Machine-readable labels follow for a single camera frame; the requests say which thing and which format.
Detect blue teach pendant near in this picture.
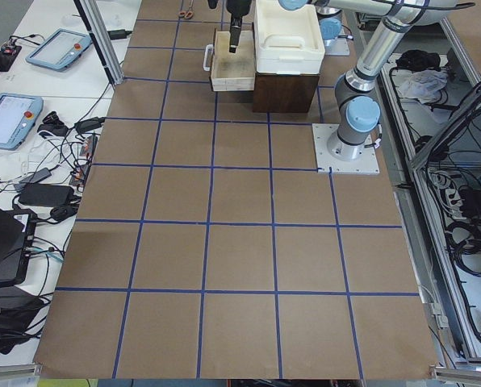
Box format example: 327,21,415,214
0,93,44,150

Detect light wooden drawer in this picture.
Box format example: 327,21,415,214
210,30,256,92

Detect black power adapter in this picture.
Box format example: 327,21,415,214
18,183,74,207

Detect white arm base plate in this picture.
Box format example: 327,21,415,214
324,35,353,56
312,123,380,175

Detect blue teach pendant far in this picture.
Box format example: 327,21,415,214
25,28,92,71

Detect white plastic tray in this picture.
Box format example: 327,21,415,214
254,1,325,75

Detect grey orange scissors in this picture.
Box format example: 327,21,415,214
178,0,194,20

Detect black laptop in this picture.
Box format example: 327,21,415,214
0,208,37,287

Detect dark brown wooden cabinet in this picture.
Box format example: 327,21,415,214
253,73,320,113

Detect white drawer handle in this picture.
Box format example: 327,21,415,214
203,44,215,72

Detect white crumpled cloth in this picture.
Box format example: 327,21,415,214
397,69,449,103

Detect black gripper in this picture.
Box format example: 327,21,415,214
207,0,249,53

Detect blue teach pendant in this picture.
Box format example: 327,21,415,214
25,28,92,71
0,93,44,150

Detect aluminium frame post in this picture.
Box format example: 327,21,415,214
73,0,124,86

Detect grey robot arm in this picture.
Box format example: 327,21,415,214
226,1,471,147
316,6,342,40

